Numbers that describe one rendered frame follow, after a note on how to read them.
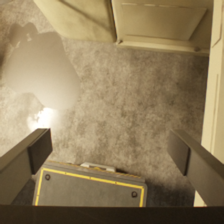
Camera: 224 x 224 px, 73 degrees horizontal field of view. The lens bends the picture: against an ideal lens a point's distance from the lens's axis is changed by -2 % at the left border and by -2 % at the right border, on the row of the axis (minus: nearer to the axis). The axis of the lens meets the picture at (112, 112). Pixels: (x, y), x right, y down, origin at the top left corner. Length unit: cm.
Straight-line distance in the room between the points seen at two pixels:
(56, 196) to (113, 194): 36
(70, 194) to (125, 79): 95
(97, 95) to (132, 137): 47
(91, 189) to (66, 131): 58
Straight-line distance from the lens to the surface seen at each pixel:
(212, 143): 66
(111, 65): 143
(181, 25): 127
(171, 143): 17
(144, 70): 140
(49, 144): 17
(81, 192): 107
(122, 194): 103
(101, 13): 126
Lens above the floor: 129
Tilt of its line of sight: 79 degrees down
